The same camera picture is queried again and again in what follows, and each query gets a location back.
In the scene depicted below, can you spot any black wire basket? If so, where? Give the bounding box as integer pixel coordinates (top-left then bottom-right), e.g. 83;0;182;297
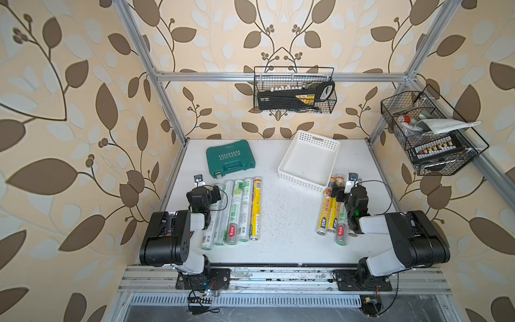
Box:
381;85;490;177
253;65;337;114

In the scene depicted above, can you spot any green wrap roll right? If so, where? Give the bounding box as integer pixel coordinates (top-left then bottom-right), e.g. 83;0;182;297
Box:
336;202;348;246

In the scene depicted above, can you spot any green label wrap roll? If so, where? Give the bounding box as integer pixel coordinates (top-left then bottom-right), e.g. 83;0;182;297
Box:
226;180;244;245

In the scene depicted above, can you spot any clear plastic wrap roll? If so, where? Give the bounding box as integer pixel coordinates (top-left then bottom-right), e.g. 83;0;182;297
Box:
201;183;223;250

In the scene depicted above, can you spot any clear wrap roll thin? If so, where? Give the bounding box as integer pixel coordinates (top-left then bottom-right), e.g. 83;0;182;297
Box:
214;181;234;246

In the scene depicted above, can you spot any black yellow hand saw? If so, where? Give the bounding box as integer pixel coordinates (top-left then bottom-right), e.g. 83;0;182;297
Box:
254;81;337;114

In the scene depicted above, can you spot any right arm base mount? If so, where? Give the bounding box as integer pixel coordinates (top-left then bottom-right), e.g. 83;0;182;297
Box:
333;269;392;292

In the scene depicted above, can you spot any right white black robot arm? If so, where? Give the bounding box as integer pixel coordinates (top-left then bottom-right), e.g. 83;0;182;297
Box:
332;185;451;288

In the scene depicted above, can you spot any right black wire basket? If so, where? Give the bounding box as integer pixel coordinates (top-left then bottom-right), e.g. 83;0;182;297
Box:
381;85;490;177

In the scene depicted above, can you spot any white paper sheet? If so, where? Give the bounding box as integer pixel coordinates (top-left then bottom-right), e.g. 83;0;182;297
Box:
414;119;481;134

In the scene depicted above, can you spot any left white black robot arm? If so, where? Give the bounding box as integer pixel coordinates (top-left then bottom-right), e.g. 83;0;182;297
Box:
139;186;221;279

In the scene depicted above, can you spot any green white wrap roll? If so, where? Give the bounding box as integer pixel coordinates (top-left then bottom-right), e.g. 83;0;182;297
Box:
238;178;253;242

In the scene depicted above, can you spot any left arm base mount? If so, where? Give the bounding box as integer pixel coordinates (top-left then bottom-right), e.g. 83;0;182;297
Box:
175;268;231;291

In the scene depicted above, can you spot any black bit set holder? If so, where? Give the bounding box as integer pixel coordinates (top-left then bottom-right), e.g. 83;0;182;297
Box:
408;135;466;162

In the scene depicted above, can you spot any yellow plastic wrap roll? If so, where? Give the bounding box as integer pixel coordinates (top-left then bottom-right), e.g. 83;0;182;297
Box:
249;177;262;241

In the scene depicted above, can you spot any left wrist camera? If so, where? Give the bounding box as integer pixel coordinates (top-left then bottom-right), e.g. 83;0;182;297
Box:
194;174;205;187

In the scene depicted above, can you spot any white plastic basket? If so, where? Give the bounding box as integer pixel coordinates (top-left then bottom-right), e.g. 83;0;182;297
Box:
278;130;341;193

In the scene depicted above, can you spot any green plastic tool case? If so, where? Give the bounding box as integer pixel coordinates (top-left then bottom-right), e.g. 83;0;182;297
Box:
206;140;256;178

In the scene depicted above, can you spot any back black wire basket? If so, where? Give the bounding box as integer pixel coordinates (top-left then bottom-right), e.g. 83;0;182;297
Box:
253;65;337;114

